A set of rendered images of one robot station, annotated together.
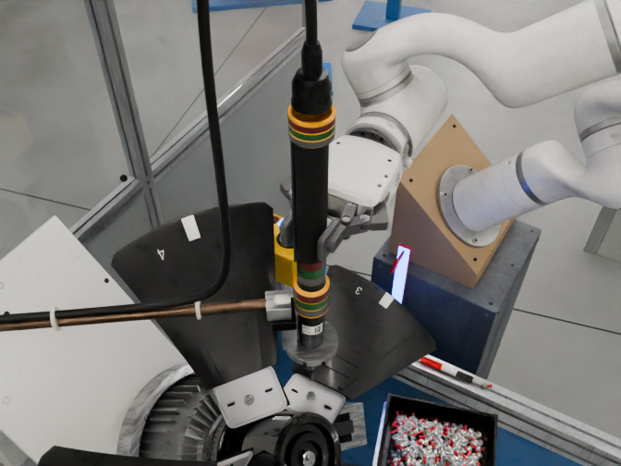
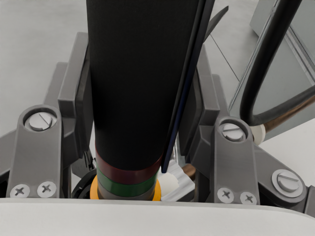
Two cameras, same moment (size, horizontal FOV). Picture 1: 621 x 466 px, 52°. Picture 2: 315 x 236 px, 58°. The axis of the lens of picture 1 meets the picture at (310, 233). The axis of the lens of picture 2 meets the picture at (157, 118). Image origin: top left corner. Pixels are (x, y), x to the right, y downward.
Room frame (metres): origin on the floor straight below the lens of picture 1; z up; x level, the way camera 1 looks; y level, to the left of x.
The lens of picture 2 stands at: (0.56, -0.04, 1.61)
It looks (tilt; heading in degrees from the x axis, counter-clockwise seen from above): 48 degrees down; 142
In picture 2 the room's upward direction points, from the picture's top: 10 degrees clockwise
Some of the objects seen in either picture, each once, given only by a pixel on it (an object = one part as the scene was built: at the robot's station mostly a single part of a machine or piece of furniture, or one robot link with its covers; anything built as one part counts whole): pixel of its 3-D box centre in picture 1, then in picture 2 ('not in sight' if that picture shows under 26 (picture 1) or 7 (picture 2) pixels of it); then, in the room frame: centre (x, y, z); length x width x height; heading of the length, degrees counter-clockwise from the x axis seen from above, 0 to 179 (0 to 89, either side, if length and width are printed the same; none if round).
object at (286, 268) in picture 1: (272, 247); not in sight; (0.94, 0.08, 1.02); 0.16 x 0.10 x 0.11; 61
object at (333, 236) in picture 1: (344, 236); (41, 116); (0.48, -0.04, 1.54); 0.07 x 0.03 x 0.03; 151
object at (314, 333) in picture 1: (311, 235); not in sight; (0.48, 0.00, 1.53); 0.04 x 0.04 x 0.46
